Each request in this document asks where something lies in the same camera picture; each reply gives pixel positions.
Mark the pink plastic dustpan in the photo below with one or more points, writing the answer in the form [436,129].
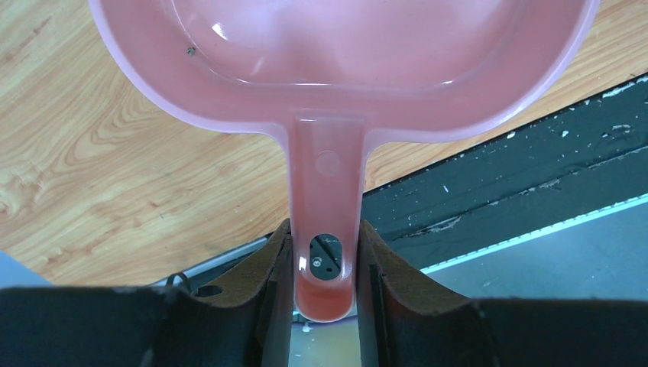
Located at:
[330,81]

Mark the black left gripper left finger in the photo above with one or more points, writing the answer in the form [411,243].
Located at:
[241,318]

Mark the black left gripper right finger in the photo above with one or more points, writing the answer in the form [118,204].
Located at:
[406,318]

